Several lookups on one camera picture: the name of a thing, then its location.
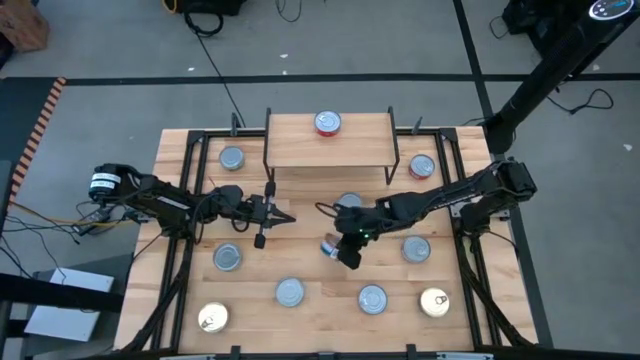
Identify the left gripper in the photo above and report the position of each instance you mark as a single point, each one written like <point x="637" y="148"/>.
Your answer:
<point x="260" y="210"/>

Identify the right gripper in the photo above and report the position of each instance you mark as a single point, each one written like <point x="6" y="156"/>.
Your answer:
<point x="355" y="225"/>

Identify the gold-top blue-label can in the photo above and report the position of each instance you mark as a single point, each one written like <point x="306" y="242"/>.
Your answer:
<point x="434" y="302"/>
<point x="213" y="317"/>
<point x="329" y="248"/>

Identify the red-label seafood can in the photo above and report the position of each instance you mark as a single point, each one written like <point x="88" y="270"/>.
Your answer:
<point x="372" y="299"/>
<point x="416" y="249"/>
<point x="328" y="123"/>
<point x="422" y="166"/>

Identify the green-label tuna can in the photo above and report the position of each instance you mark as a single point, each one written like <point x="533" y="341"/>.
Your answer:
<point x="227" y="256"/>
<point x="232" y="158"/>
<point x="350" y="199"/>
<point x="290" y="292"/>

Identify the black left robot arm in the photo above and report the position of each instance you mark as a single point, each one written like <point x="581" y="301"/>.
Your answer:
<point x="165" y="200"/>

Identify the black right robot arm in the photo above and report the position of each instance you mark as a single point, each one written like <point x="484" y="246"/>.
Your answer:
<point x="450" y="192"/>

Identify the wooden shelf black metal legs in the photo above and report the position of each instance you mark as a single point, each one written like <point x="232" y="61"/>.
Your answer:
<point x="325" y="150"/>

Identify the silver corner plate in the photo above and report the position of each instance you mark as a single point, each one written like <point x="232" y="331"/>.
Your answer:
<point x="456" y="210"/>

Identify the black power adapter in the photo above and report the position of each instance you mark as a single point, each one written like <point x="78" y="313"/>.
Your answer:
<point x="95" y="216"/>

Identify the black floor device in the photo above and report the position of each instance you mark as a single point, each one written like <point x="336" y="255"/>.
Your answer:
<point x="210" y="5"/>

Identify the white flat box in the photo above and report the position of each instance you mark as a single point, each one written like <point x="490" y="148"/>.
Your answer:
<point x="65" y="320"/>

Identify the black beam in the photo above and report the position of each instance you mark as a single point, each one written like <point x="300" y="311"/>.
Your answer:
<point x="50" y="295"/>

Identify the black tower round display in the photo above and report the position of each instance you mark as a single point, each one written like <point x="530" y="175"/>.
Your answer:
<point x="550" y="65"/>

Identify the black equipment pile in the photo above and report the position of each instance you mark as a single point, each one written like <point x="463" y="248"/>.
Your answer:
<point x="530" y="20"/>

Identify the black mat orange-striped edge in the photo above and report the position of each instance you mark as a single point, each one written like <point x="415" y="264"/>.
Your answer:
<point x="20" y="115"/>

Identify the brown cardboard box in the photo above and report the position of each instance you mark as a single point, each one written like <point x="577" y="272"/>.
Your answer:
<point x="20" y="25"/>

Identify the black aluminium table frame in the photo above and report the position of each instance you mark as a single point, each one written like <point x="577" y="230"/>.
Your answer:
<point x="186" y="165"/>

